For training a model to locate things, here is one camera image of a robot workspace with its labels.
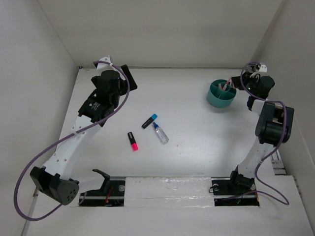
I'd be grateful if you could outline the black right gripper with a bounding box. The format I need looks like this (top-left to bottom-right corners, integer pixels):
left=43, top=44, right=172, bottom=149
left=231, top=71, right=259, bottom=96

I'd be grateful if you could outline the pink purple pen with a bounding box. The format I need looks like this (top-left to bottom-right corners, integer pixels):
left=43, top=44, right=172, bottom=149
left=222, top=77, right=232, bottom=91

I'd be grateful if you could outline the blue highlighter black body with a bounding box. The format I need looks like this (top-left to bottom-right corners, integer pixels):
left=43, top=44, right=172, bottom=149
left=141, top=114, right=158, bottom=129

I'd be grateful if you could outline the pink highlighter black body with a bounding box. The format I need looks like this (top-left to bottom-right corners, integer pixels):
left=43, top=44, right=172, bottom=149
left=127, top=132, right=138, bottom=151

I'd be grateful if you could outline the clear bottle blue cap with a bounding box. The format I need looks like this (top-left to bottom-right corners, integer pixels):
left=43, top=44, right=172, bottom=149
left=153, top=122, right=169, bottom=144

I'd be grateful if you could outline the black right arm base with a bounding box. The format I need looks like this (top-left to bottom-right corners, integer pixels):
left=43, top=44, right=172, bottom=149
left=208, top=167, right=260, bottom=207

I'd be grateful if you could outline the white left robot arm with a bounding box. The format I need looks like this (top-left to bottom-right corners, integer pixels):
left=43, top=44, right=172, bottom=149
left=30, top=65, right=137, bottom=206

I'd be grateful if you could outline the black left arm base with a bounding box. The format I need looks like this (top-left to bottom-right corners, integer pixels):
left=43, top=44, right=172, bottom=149
left=78, top=169, right=126, bottom=207

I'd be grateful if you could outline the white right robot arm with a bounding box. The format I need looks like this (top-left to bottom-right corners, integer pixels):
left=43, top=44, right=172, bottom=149
left=227, top=72, right=294, bottom=194

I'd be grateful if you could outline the teal round desk organizer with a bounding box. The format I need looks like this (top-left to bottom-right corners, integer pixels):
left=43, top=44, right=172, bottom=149
left=207, top=79, right=237, bottom=108

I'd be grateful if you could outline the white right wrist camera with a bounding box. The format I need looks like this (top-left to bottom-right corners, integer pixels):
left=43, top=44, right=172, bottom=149
left=250, top=63, right=267, bottom=78

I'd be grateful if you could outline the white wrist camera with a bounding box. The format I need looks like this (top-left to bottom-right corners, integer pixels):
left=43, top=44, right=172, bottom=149
left=250, top=63, right=267, bottom=78
left=93, top=55, right=112, bottom=73

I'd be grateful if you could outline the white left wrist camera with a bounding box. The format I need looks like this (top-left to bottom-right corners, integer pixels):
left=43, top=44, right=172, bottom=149
left=93, top=55, right=112, bottom=73

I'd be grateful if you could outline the aluminium side rail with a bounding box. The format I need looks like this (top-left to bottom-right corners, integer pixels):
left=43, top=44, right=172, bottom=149
left=270, top=150, right=287, bottom=176

